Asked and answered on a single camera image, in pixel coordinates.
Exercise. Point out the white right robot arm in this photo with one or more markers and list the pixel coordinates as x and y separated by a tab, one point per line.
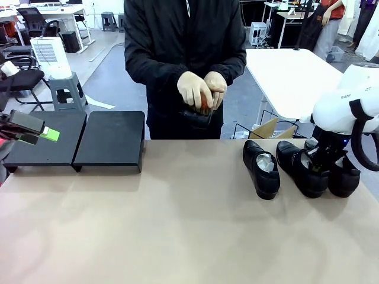
334	103

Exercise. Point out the large grey plastic stool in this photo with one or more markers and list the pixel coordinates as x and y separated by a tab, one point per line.
63	84

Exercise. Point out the black padded office chair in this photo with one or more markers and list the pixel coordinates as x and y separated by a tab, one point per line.
20	78

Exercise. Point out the person left forearm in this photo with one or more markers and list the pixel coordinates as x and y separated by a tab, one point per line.
235	68

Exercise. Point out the small grey plastic stool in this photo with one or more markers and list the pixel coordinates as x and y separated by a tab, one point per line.
109	19
122	22

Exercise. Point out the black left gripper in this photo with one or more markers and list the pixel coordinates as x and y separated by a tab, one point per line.
4	122

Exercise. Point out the white air purifier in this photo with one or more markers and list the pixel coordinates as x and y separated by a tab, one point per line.
50	56

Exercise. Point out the grey plastic bin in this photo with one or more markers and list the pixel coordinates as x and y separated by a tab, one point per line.
336	54

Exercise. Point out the white paper roll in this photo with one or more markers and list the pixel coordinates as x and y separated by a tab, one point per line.
9	69

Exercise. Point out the white folding table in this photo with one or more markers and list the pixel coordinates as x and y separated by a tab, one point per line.
284	77

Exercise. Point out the dark hanging clothes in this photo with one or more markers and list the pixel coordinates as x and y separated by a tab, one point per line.
367	26

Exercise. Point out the white hanging garment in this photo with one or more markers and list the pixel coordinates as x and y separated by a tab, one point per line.
346	17

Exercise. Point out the red wooden shoe brush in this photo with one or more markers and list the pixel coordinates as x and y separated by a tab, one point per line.
205	104

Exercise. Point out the white paper shoe stuffing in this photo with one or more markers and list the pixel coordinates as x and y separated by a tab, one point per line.
266	161
340	162

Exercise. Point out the black computer tower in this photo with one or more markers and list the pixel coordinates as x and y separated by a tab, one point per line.
71	41

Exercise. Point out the person in black jacket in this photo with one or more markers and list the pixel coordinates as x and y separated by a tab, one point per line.
183	38

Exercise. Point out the black shoe stand platform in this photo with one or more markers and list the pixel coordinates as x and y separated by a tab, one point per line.
112	139
53	154

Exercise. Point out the person right forearm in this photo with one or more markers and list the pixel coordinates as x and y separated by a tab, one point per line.
154	68

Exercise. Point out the person left hand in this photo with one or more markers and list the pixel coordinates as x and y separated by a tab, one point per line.
219	85

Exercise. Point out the white office desk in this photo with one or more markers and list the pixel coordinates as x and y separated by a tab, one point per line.
59	10

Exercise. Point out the dark hanging apron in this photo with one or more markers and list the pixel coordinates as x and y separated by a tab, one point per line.
312	29

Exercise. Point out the white computer case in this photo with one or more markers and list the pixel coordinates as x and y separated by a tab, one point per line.
259	34

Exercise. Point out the black mesh office chair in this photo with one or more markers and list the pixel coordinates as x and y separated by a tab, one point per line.
32	19

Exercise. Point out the red grey bundle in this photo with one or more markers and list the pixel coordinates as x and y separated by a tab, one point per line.
4	154

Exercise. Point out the brown cardboard box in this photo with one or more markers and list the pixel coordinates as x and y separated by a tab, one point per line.
266	130

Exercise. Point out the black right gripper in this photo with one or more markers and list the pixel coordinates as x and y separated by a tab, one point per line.
328	155

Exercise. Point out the mannequin in red shirt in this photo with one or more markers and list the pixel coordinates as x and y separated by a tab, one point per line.
328	38

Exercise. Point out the person right hand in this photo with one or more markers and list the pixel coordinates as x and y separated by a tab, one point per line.
192	88

